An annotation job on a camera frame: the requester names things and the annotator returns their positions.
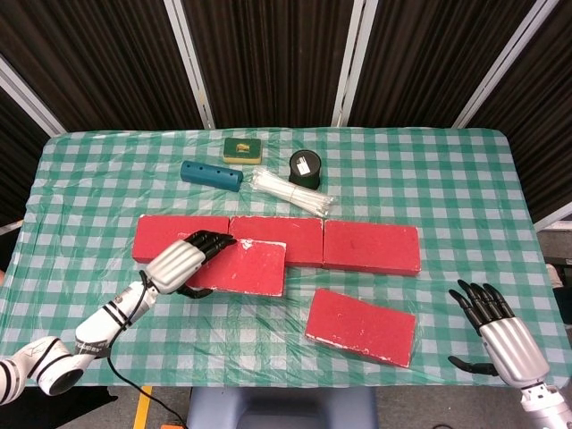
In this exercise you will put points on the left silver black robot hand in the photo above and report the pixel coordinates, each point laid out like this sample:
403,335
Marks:
172,266

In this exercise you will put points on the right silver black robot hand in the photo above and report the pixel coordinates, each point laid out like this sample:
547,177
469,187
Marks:
514,348

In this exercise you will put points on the chipped red foam block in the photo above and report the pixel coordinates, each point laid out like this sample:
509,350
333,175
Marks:
362,326
250,268

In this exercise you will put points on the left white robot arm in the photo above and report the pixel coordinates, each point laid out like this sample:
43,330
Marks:
94,328

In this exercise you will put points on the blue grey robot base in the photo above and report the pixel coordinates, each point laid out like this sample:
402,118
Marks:
281,406

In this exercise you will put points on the red rectangular foam block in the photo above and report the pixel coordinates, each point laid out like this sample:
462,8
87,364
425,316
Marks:
156,234
304,237
371,246

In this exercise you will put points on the teal block with holes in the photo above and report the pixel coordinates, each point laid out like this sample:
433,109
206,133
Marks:
210,175

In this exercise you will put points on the green white checkered tablecloth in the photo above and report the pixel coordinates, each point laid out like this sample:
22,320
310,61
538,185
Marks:
89,187

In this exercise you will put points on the green yellow sponge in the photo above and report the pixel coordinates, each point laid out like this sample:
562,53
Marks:
242,149

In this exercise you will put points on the black cylindrical container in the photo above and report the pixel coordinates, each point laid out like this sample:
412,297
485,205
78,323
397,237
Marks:
305,167

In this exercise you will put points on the white partition frame post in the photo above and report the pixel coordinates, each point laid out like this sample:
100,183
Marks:
505,67
190,67
355,67
27,91

